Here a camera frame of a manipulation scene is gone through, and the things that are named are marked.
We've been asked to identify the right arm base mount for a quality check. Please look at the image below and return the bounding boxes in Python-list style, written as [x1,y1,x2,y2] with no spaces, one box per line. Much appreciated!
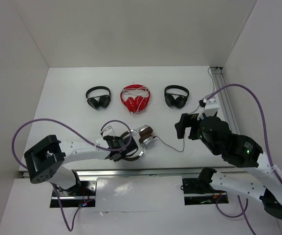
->
[180,167,229,206]

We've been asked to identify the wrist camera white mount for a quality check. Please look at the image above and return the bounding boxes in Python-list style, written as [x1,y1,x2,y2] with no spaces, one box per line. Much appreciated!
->
[197,98,219,120]
[100,125,115,137]

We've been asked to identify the red headphones with white cable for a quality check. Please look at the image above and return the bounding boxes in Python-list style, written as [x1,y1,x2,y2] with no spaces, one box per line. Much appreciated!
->
[120,84,151,115]

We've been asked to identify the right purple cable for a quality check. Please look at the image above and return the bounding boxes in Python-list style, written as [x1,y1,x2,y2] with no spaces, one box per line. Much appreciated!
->
[204,83,282,235]

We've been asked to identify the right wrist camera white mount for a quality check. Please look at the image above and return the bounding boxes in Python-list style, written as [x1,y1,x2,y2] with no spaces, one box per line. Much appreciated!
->
[197,98,219,120]

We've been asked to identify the right black headphones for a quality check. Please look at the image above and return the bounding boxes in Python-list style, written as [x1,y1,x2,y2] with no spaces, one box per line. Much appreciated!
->
[164,85,190,109]

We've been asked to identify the aluminium rail right side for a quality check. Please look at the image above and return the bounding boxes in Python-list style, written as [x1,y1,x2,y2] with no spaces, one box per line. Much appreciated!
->
[210,67,240,134]

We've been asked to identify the thin black headphone cable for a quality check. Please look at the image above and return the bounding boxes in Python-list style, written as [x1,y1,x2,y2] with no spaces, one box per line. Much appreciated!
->
[152,67,217,152]

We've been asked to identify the aluminium rail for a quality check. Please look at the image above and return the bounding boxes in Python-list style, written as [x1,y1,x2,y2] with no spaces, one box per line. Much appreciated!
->
[210,67,240,134]
[18,166,249,182]

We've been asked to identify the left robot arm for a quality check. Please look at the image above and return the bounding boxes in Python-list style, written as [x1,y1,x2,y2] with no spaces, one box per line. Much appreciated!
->
[24,135,138,195]

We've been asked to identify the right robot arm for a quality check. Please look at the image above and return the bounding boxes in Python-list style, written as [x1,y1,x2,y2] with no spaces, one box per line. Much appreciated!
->
[174,114,282,220]

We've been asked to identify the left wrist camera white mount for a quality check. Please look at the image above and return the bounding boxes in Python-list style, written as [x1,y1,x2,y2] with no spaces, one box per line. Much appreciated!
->
[100,125,115,137]

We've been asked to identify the left black headphones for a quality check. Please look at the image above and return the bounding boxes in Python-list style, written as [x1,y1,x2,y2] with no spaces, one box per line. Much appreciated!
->
[85,86,111,110]

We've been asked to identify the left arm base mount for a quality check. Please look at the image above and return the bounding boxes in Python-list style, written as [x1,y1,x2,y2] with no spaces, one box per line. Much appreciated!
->
[44,168,97,208]

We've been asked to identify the brown silver headphones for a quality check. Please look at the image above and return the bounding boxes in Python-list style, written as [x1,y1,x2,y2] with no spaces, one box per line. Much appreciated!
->
[122,125,154,162]

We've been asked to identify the black headphones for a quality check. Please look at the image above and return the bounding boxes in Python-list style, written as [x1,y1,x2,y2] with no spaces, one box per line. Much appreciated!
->
[164,85,190,109]
[85,86,111,110]

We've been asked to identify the aluminium rail front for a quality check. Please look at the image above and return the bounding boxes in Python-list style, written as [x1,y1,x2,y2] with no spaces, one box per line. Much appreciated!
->
[18,166,249,182]

